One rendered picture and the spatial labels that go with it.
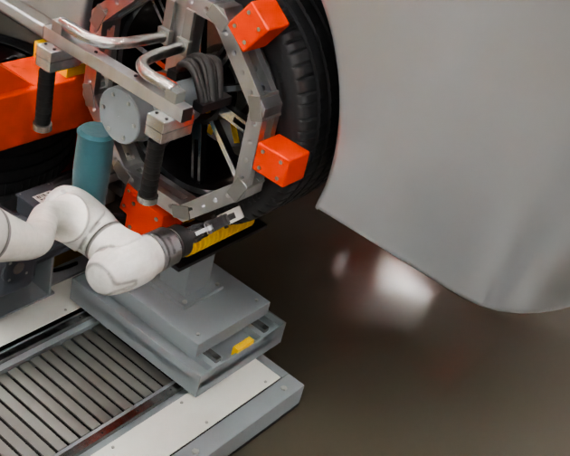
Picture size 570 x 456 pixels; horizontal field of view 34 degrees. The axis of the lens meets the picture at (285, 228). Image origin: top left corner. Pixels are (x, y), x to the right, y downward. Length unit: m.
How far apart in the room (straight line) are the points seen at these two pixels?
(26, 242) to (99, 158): 0.64
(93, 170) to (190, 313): 0.52
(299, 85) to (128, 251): 0.50
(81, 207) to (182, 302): 0.66
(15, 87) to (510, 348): 1.76
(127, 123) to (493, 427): 1.45
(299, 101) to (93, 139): 0.50
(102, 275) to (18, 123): 0.73
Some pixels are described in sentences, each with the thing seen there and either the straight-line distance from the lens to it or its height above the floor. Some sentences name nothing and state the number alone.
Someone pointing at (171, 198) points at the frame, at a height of 0.62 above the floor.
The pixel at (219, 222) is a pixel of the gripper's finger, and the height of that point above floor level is 0.67.
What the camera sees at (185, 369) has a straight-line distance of 2.48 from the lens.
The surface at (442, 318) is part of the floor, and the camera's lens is 3.19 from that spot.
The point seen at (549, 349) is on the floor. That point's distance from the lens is 3.27.
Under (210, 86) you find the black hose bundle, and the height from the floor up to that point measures 1.00.
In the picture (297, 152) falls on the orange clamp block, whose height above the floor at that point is 0.88.
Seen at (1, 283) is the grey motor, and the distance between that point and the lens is 2.46.
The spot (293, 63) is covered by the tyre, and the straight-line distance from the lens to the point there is 2.01.
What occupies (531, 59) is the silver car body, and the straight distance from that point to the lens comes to 1.74.
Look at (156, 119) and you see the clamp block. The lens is 1.87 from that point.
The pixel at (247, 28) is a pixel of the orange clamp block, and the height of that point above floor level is 1.11.
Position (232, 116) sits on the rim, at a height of 0.84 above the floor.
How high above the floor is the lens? 1.82
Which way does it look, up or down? 33 degrees down
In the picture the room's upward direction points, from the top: 15 degrees clockwise
